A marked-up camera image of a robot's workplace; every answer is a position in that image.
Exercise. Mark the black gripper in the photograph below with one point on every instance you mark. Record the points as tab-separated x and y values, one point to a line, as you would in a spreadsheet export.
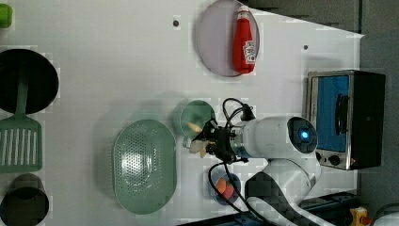
222	147

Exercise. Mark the peeled toy banana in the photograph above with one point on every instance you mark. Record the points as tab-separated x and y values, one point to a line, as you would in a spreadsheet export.
198	146

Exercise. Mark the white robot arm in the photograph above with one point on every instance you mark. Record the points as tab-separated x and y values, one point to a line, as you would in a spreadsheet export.
288	144

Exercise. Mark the green mug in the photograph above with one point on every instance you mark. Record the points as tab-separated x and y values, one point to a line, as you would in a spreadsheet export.
197	112

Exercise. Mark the blue small bowl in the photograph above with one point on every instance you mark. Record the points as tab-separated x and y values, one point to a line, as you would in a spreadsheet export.
232	179

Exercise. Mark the orange toy carrot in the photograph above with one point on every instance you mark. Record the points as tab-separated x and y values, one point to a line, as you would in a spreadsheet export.
221	185

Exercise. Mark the red toy strawberry in bowl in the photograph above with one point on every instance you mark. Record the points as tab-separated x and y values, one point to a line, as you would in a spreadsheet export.
228	193

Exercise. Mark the green oval colander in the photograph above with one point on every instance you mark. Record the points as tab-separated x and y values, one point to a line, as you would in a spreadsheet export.
144	167

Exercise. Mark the red ketchup bottle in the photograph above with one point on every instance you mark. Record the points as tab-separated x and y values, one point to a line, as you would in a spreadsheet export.
243	50

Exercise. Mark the grey round plate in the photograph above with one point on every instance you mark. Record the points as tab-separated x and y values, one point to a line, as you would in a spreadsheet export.
215	33

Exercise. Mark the silver toaster oven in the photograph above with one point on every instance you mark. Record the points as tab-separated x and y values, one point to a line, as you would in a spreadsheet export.
347	110

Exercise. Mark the yellow red emergency button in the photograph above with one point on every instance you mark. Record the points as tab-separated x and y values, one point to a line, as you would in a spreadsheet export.
360	217

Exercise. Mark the black round pan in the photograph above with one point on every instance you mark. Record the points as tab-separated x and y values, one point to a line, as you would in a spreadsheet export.
43	82

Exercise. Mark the green slotted spatula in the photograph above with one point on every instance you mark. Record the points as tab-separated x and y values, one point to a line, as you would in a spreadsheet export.
21	141

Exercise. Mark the dark cylindrical pot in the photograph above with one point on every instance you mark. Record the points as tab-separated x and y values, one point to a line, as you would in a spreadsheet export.
26	202

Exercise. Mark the green cup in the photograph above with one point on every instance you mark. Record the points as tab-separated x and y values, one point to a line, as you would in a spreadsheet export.
6	13

